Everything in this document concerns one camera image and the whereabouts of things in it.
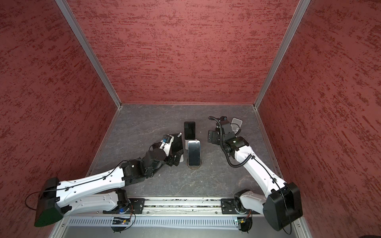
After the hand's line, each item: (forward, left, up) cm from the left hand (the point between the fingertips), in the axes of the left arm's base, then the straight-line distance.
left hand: (174, 149), depth 75 cm
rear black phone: (+27, -7, -20) cm, 34 cm away
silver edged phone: (+3, -10, -9) cm, 14 cm away
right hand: (+9, -22, -2) cm, 24 cm away
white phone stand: (+15, -5, -17) cm, 23 cm away
